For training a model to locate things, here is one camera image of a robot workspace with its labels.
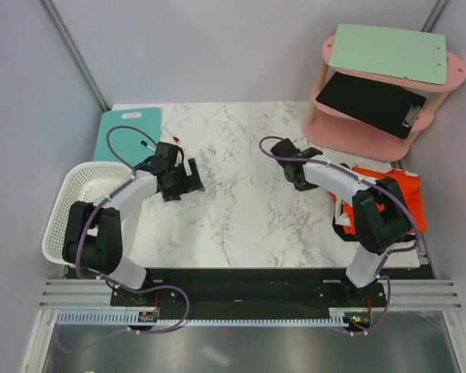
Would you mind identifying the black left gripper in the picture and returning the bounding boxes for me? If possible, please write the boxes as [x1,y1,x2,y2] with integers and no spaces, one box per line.
[162,159,203,202]

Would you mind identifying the white cloth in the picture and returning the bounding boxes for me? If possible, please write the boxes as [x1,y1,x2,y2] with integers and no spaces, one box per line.
[329,165,420,249]

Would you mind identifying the orange t shirt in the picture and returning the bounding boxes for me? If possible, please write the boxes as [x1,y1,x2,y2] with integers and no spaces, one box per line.
[339,166,428,238]

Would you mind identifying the shirts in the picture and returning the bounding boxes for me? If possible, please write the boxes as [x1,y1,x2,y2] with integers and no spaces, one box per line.
[330,188,415,255]

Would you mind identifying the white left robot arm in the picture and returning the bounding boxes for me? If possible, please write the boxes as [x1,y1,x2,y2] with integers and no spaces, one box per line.
[62,141,204,305]

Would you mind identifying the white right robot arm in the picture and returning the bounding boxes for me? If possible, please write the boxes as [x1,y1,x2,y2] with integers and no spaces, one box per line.
[259,136,420,306]

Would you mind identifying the pink three tier shelf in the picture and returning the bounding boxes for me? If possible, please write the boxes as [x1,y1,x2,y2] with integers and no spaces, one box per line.
[302,35,466,162]

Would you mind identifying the red capped pen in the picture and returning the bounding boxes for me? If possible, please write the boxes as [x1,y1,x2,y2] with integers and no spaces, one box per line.
[162,126,180,144]

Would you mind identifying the black marker pen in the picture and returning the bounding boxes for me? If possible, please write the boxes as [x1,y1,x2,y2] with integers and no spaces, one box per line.
[140,140,155,152]

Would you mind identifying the teal cutting board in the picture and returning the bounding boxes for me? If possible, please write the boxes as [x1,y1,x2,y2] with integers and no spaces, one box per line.
[93,107,162,166]

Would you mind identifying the white plastic basket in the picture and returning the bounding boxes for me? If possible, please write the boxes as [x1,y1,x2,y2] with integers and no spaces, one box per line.
[41,162,137,267]

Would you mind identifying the black clipboard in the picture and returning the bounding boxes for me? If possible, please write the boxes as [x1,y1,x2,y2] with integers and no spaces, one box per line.
[316,72,426,139]

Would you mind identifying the mint green board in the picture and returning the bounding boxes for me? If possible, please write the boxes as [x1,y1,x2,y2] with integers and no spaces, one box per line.
[329,23,447,85]

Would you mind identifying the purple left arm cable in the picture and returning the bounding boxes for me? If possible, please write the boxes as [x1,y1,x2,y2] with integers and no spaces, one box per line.
[56,125,191,353]

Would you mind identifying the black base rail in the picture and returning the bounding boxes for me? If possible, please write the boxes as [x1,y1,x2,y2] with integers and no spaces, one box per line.
[110,268,386,319]

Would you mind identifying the white cable duct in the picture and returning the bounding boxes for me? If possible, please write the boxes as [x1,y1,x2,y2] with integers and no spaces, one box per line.
[56,310,350,327]

